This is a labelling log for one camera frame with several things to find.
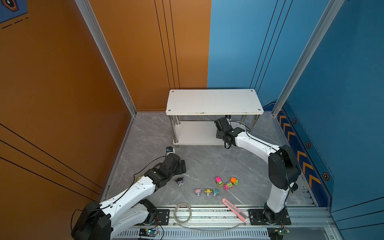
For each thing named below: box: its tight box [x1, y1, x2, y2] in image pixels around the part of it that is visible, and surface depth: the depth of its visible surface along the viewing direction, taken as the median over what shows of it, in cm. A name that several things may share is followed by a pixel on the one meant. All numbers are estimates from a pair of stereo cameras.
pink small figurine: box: [194, 188, 202, 197], surface depth 80 cm
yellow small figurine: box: [204, 189, 213, 197], surface depth 81 cm
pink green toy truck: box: [215, 176, 224, 188], surface depth 84 cm
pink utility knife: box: [222, 198, 247, 222], surface depth 76 cm
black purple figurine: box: [174, 176, 184, 186], surface depth 83 cm
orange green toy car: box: [230, 177, 240, 186], surface depth 84 cm
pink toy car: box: [223, 182, 233, 191], surface depth 82 cm
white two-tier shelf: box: [165, 89, 264, 148], surface depth 81 cm
